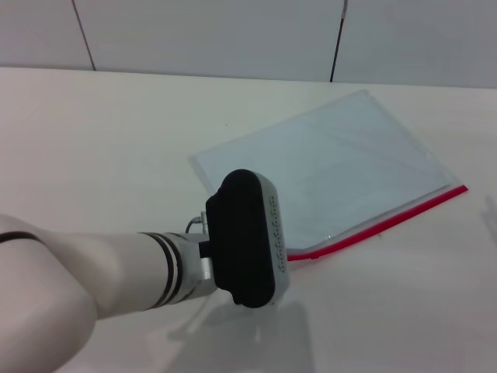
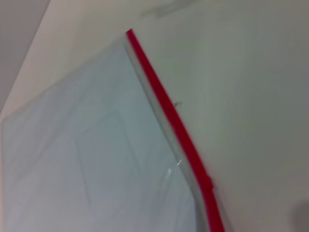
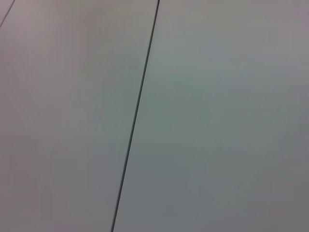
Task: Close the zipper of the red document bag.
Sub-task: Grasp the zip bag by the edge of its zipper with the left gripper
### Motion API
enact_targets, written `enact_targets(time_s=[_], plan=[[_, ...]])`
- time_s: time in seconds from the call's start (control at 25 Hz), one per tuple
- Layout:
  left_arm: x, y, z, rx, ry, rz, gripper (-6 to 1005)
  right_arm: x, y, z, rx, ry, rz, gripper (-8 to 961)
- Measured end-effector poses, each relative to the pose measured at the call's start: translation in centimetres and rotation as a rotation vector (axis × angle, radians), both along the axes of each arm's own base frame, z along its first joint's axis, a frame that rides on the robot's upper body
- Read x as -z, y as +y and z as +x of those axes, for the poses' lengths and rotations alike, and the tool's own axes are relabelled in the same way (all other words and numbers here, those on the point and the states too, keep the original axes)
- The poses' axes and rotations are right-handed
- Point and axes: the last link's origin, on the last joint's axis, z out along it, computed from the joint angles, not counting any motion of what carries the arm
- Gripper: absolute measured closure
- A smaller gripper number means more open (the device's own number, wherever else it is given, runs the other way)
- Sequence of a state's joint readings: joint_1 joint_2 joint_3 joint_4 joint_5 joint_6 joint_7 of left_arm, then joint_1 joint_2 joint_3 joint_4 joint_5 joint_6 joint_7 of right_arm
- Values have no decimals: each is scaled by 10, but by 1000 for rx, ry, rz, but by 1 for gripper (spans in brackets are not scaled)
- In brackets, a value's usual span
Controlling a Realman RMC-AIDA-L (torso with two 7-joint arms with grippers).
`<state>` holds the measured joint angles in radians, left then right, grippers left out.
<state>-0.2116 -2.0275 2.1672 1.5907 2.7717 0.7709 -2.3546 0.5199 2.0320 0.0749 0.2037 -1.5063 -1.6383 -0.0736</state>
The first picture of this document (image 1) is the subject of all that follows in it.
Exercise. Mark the transparent document bag red zipper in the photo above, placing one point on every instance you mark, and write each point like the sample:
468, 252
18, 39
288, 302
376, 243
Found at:
330, 167

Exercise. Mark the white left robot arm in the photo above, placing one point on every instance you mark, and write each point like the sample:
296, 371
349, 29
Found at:
97, 272

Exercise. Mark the black grey left wrist camera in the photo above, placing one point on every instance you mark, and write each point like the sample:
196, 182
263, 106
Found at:
240, 237

